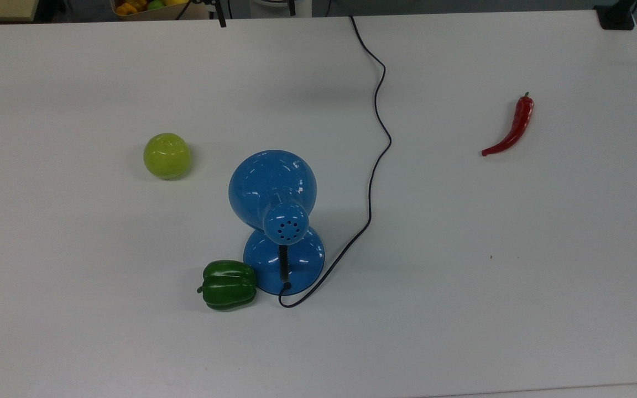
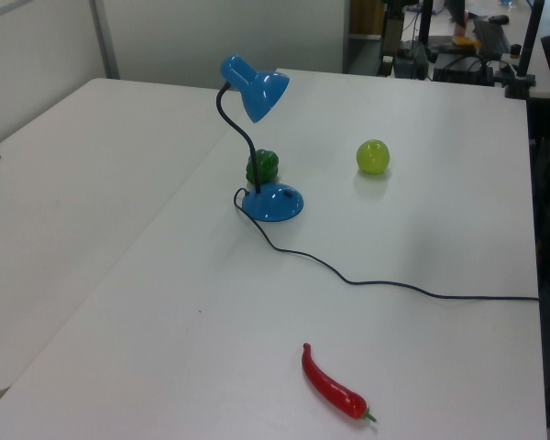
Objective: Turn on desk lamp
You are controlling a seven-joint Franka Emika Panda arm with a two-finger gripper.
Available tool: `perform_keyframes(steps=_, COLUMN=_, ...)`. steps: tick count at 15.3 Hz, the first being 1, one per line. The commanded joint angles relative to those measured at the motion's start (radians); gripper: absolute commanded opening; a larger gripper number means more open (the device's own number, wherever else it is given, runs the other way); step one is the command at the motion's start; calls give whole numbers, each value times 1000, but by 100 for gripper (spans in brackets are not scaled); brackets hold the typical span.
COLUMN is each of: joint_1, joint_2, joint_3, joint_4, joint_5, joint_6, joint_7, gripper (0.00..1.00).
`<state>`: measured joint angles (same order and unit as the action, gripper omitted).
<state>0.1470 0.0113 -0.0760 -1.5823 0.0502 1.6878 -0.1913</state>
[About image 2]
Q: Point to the blue desk lamp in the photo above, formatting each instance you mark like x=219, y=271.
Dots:
x=261, y=91

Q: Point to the dark green toy bell pepper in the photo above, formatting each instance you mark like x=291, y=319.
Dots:
x=268, y=167

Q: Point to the light green toy apple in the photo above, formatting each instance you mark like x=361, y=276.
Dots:
x=373, y=158

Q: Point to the red toy chili pepper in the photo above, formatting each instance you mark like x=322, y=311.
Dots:
x=330, y=387

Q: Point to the dark desktop equipment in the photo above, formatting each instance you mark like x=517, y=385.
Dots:
x=410, y=59

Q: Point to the black vertical pole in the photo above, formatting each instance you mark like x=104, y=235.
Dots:
x=425, y=23

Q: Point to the yellow flat object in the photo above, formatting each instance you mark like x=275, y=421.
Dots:
x=466, y=41

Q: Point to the black computer keyboard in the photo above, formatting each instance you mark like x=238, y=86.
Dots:
x=490, y=36

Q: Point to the small black cylinder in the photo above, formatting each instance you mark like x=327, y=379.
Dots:
x=515, y=49

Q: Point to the black computer mouse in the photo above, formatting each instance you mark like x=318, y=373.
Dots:
x=498, y=18

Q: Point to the grey aluminium partition post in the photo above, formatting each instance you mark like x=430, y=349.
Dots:
x=105, y=39

